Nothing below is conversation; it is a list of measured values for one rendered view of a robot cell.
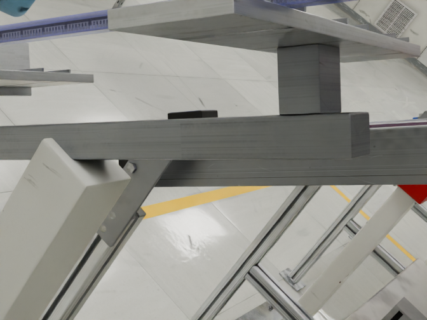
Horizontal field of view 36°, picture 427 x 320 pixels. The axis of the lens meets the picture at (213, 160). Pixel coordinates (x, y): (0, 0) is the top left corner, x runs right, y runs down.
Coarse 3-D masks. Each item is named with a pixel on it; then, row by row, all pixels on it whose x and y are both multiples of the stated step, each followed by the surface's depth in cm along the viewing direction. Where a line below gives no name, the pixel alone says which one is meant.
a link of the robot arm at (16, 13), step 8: (0, 0) 105; (8, 0) 104; (16, 0) 104; (24, 0) 105; (32, 0) 105; (0, 8) 107; (8, 8) 106; (16, 8) 106; (24, 8) 107; (16, 16) 108
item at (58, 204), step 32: (32, 160) 55; (64, 160) 53; (96, 160) 56; (32, 192) 55; (64, 192) 53; (96, 192) 54; (0, 224) 57; (32, 224) 55; (64, 224) 54; (96, 224) 58; (0, 256) 58; (32, 256) 56; (64, 256) 58; (0, 288) 58; (32, 288) 58
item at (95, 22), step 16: (288, 0) 33; (304, 0) 32; (320, 0) 32; (336, 0) 32; (352, 0) 32; (64, 16) 40; (80, 16) 40; (96, 16) 39; (0, 32) 43; (16, 32) 43; (32, 32) 42; (48, 32) 41; (64, 32) 40; (80, 32) 40; (96, 32) 40
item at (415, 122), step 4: (404, 120) 134; (408, 120) 130; (412, 120) 125; (416, 120) 121; (420, 120) 118; (424, 120) 114; (372, 124) 114; (376, 124) 113; (380, 124) 113; (384, 124) 112; (388, 124) 112; (392, 124) 112; (396, 124) 111; (400, 124) 111; (404, 124) 111; (408, 124) 110; (412, 124) 110; (416, 124) 110; (420, 124) 110; (424, 124) 109
